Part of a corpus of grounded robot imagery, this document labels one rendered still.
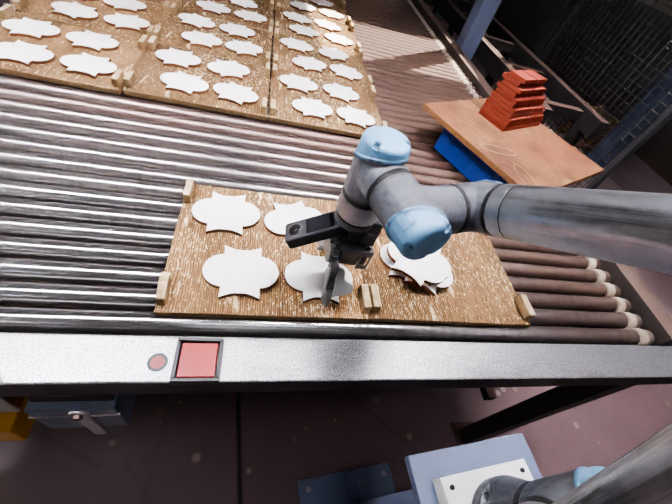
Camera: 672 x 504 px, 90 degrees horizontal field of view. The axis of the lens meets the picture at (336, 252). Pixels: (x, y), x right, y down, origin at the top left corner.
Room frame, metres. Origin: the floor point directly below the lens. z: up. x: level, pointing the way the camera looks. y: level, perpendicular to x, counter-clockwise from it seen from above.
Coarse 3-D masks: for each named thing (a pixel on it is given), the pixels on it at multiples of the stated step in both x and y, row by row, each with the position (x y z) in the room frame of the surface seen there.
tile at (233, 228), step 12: (204, 204) 0.51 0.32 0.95; (216, 204) 0.52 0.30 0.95; (228, 204) 0.54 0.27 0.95; (240, 204) 0.55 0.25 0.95; (252, 204) 0.56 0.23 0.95; (204, 216) 0.48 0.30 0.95; (216, 216) 0.49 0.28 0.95; (228, 216) 0.50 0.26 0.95; (240, 216) 0.52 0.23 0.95; (252, 216) 0.53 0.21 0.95; (216, 228) 0.46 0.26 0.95; (228, 228) 0.47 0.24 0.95; (240, 228) 0.48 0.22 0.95
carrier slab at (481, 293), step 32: (448, 256) 0.67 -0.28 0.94; (480, 256) 0.71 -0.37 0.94; (384, 288) 0.48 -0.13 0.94; (448, 288) 0.56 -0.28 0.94; (480, 288) 0.60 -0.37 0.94; (512, 288) 0.64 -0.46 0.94; (384, 320) 0.41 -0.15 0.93; (416, 320) 0.44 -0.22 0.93; (448, 320) 0.47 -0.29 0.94; (480, 320) 0.50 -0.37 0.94; (512, 320) 0.54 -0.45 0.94
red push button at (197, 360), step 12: (192, 348) 0.21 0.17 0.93; (204, 348) 0.21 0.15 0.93; (216, 348) 0.22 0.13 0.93; (180, 360) 0.18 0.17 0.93; (192, 360) 0.19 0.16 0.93; (204, 360) 0.20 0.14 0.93; (216, 360) 0.20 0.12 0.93; (180, 372) 0.16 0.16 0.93; (192, 372) 0.17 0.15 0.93; (204, 372) 0.18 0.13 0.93
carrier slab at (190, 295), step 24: (216, 192) 0.57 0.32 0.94; (240, 192) 0.60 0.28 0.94; (192, 216) 0.47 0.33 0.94; (264, 216) 0.55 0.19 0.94; (192, 240) 0.41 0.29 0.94; (216, 240) 0.43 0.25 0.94; (240, 240) 0.46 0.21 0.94; (264, 240) 0.48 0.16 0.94; (168, 264) 0.34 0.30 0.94; (192, 264) 0.36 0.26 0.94; (288, 264) 0.45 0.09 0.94; (192, 288) 0.31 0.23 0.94; (216, 288) 0.33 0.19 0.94; (288, 288) 0.39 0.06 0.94; (168, 312) 0.25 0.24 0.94; (192, 312) 0.26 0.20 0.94; (216, 312) 0.28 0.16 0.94; (240, 312) 0.30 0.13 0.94; (264, 312) 0.32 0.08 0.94; (288, 312) 0.34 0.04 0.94; (312, 312) 0.36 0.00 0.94; (336, 312) 0.38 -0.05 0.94; (360, 312) 0.40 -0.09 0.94
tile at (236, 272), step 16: (224, 256) 0.40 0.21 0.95; (240, 256) 0.41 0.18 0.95; (256, 256) 0.43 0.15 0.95; (208, 272) 0.35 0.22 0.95; (224, 272) 0.36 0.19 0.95; (240, 272) 0.37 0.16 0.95; (256, 272) 0.39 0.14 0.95; (272, 272) 0.40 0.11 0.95; (224, 288) 0.33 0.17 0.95; (240, 288) 0.34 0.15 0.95; (256, 288) 0.35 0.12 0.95
